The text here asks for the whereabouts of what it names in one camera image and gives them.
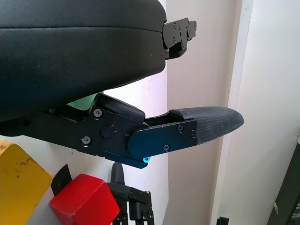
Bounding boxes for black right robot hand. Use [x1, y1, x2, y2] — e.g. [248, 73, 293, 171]
[106, 162, 155, 225]

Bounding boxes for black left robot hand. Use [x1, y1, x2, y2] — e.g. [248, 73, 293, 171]
[0, 0, 245, 169]

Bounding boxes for green wooden block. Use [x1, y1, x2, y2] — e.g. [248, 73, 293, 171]
[69, 93, 97, 112]

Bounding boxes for yellow wooden block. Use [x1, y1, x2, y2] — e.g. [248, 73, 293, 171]
[0, 143, 53, 225]

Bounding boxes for red wooden block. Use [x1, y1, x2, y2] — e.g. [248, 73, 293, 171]
[49, 173, 120, 225]

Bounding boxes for black tape strip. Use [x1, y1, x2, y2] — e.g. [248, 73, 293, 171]
[50, 164, 72, 196]

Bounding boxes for black chair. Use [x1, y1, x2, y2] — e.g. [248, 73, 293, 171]
[269, 137, 300, 225]

